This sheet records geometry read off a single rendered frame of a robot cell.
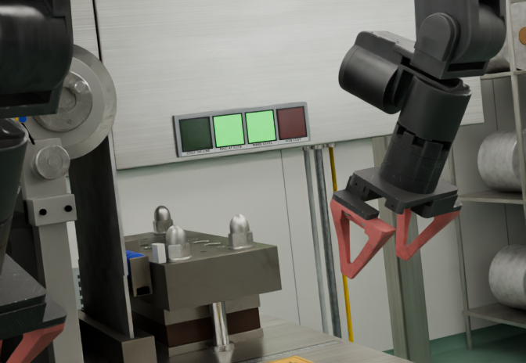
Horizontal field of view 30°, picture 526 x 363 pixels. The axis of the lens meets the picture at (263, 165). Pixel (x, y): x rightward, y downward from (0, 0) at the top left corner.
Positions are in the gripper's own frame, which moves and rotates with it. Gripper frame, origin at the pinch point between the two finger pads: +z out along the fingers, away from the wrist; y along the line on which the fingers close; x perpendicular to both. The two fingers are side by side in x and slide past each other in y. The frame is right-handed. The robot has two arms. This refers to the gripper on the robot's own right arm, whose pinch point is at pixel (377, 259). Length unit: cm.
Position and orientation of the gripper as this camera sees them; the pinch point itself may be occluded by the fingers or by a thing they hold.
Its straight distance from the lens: 100.5
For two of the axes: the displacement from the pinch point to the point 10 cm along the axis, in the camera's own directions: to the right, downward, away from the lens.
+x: 7.0, 4.5, -5.5
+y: -6.6, 1.1, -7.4
